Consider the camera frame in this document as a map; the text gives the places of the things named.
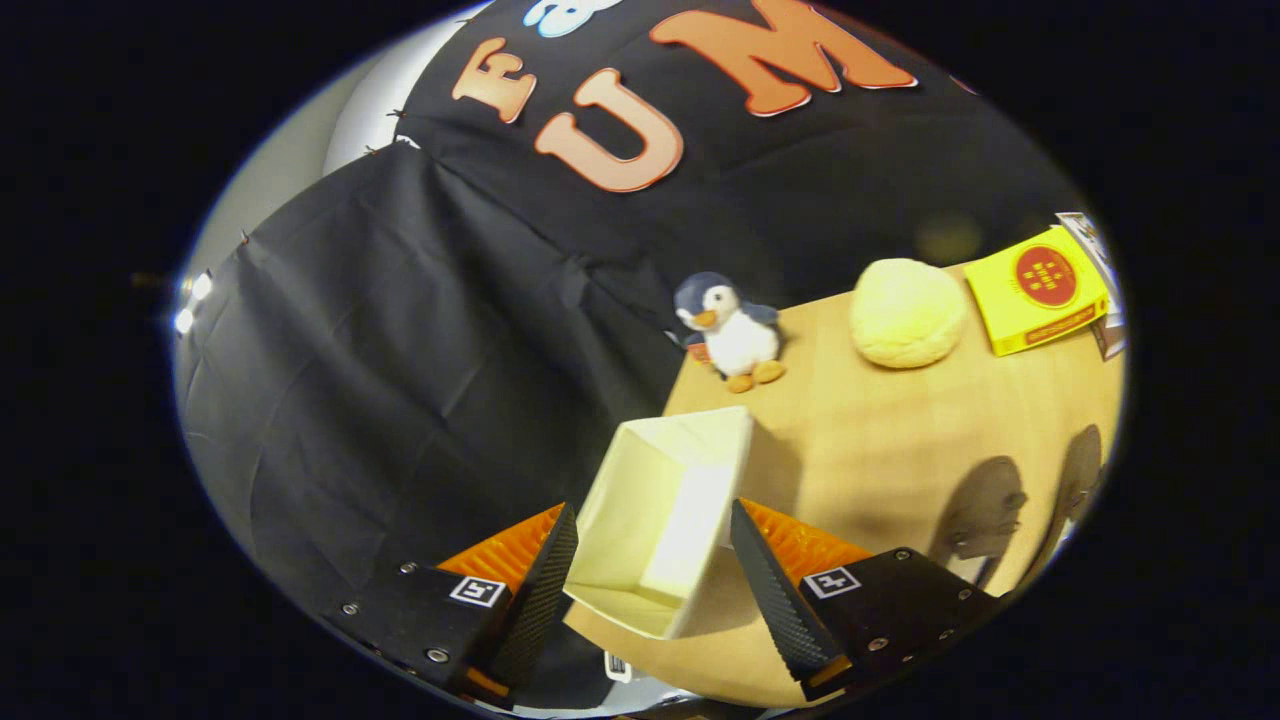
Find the brown fabric storage box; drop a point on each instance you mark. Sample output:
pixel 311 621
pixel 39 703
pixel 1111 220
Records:
pixel 650 520

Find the pale brown book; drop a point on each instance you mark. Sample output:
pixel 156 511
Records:
pixel 1110 338

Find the brown fuzzy shoe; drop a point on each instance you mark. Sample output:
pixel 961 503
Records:
pixel 980 510
pixel 1078 480

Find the ceiling light strip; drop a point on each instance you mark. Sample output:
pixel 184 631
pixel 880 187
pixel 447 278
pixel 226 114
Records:
pixel 195 295

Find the yellow book with red circle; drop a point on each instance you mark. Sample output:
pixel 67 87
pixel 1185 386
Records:
pixel 1035 290

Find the penguin plush toy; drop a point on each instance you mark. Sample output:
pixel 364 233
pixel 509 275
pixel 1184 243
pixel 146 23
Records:
pixel 735 335

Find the yellow bun plush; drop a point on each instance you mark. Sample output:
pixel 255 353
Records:
pixel 905 315

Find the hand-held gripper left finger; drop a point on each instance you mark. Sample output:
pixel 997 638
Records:
pixel 540 600

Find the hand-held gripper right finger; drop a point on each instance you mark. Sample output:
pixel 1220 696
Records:
pixel 770 590

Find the black backdrop cloth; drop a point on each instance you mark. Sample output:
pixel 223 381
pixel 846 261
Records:
pixel 420 350

